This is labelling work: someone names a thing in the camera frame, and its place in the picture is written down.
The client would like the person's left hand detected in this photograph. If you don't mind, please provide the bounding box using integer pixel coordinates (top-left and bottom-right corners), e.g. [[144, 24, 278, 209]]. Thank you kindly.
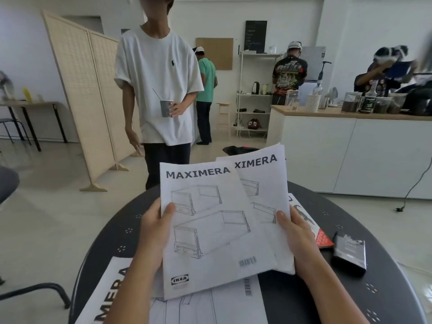
[[134, 198, 176, 265]]

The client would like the person's right hand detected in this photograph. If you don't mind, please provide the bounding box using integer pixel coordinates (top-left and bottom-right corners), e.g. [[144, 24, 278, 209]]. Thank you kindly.
[[276, 205, 322, 280]]

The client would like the white assembly instruction booklet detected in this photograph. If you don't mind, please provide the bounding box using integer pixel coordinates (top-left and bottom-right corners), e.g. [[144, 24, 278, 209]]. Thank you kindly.
[[216, 143, 296, 276]]

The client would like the white assembly booklet with barcode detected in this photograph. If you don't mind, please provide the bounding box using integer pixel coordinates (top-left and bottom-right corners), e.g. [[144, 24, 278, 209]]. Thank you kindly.
[[159, 161, 276, 300]]

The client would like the person's right forearm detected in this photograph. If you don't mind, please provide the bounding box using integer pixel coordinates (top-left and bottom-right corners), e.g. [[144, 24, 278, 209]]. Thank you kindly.
[[296, 257, 371, 324]]

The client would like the person's left forearm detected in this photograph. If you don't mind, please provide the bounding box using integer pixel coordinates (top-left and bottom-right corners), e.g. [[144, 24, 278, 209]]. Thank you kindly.
[[75, 256, 164, 324]]

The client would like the red and white leaflet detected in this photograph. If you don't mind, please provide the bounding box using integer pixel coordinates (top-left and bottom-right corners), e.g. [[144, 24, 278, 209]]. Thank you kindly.
[[287, 193, 335, 250]]

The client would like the black rectangular box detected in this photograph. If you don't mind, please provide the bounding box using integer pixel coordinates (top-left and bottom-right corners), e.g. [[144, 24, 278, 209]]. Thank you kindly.
[[330, 231, 368, 277]]

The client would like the black cloth on floor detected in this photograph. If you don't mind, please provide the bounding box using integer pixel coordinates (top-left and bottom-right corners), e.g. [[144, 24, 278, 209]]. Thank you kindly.
[[222, 144, 267, 156]]

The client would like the white kitchen counter cabinet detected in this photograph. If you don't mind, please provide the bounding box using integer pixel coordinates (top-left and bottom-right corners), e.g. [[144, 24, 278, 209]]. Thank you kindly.
[[265, 105, 432, 200]]

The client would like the large white instruction sheet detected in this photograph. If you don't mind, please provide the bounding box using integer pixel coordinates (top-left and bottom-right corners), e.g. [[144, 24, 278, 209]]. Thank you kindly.
[[74, 256, 271, 324]]

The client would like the wooden stool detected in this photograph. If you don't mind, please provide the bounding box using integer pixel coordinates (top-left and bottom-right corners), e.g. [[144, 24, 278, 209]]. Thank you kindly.
[[217, 102, 232, 137]]

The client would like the white perforated holder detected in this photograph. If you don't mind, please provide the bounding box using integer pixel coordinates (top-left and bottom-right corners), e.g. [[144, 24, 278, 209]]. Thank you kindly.
[[305, 93, 321, 114]]

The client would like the clear acrylic box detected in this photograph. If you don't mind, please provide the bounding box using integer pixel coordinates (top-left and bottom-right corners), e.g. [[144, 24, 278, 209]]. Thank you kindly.
[[285, 90, 300, 110]]

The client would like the white metal shelf unit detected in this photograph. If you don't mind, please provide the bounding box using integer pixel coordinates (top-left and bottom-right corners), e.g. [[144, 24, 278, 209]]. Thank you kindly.
[[236, 52, 285, 139]]

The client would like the clear jar of coffee beans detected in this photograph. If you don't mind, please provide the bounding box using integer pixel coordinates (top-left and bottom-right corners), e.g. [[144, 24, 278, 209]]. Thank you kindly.
[[341, 92, 364, 114]]

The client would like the small desk fan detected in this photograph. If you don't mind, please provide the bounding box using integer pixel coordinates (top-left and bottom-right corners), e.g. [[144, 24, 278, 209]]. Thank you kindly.
[[325, 86, 339, 107]]

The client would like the dark labelled bottle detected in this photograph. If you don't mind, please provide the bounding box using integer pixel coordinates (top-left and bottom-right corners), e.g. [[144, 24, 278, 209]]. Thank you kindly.
[[359, 96, 377, 114]]

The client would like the beige woven folding screen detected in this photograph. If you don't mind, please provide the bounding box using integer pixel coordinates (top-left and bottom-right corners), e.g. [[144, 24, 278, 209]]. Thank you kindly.
[[41, 9, 143, 192]]

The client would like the clear plastic container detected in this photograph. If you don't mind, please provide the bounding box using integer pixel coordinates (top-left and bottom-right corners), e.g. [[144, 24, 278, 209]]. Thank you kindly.
[[373, 96, 392, 114], [388, 93, 408, 114]]

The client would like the stick vacuum cleaner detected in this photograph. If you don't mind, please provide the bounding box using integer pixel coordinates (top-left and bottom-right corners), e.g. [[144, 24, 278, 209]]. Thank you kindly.
[[317, 60, 333, 95]]

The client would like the grey chair seat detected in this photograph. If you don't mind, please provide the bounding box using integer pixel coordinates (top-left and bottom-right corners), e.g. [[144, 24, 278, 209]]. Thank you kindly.
[[0, 165, 20, 205]]

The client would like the cork board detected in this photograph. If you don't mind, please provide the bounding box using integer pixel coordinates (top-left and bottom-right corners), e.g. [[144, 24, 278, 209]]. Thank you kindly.
[[195, 37, 234, 71]]

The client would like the wooden table with black legs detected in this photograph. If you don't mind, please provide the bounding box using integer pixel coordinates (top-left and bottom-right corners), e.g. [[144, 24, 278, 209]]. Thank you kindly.
[[0, 100, 70, 152]]

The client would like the black bag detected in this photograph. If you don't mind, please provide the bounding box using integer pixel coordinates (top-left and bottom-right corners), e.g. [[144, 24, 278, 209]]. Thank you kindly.
[[403, 87, 432, 117]]

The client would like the black chalkboard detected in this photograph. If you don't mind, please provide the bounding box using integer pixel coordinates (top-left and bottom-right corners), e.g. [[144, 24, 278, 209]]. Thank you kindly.
[[245, 20, 268, 54]]

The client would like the blue folder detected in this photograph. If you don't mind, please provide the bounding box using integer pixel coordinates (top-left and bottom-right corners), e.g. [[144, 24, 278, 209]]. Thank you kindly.
[[384, 59, 418, 80]]

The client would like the black power cable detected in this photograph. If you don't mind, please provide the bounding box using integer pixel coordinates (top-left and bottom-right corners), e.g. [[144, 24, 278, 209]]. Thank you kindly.
[[395, 154, 432, 212]]

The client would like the black metal chair frame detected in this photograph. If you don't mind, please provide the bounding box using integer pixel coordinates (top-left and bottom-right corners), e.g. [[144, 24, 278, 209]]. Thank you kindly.
[[0, 275, 72, 310]]

